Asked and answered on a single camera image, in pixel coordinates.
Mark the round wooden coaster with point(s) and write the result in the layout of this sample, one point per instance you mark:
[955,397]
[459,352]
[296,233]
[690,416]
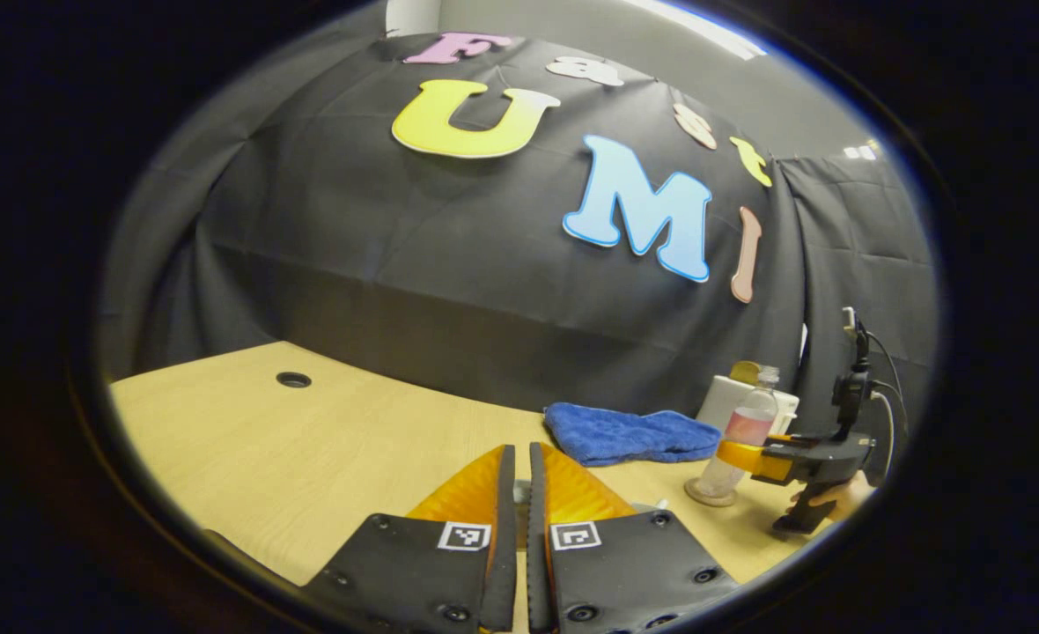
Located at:
[704,500]

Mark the black backdrop cloth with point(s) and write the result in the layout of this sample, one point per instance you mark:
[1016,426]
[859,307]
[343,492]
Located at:
[396,264]

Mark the white toaster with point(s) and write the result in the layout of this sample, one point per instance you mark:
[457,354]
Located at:
[718,401]

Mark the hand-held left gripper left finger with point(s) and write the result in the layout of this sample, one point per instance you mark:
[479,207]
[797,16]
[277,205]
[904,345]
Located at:
[506,528]

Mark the blue towel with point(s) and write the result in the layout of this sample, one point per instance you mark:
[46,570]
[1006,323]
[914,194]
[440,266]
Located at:
[625,433]

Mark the small ceiling light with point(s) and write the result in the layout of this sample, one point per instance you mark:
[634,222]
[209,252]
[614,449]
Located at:
[863,151]

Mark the clear plastic water bottle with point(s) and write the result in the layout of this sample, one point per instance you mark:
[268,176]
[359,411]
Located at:
[744,427]

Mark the toasted bread slice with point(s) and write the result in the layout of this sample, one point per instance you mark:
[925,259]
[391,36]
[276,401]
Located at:
[742,372]

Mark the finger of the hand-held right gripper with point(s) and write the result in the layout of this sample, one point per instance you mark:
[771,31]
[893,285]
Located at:
[797,438]
[748,456]

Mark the ceiling light panel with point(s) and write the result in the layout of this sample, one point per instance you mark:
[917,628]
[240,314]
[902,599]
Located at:
[704,26]

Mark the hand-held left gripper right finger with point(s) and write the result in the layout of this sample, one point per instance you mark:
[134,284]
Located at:
[537,546]

